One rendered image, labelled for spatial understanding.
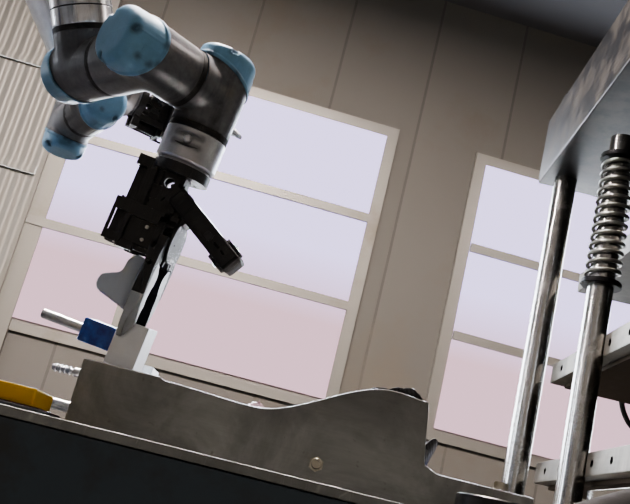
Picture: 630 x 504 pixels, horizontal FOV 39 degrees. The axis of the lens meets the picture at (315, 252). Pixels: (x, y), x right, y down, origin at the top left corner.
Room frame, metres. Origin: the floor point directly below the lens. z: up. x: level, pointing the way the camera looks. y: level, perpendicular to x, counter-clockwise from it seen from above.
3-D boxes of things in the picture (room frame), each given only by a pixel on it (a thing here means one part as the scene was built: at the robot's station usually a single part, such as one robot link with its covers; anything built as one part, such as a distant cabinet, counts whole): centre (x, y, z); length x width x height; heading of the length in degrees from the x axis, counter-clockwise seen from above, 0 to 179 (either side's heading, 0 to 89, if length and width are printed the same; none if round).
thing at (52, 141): (1.48, 0.47, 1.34); 0.11 x 0.08 x 0.11; 31
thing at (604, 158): (1.83, -0.62, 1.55); 0.09 x 0.09 x 0.31
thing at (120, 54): (0.95, 0.25, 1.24); 0.11 x 0.11 x 0.08; 47
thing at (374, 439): (1.09, -0.04, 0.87); 0.50 x 0.26 x 0.14; 87
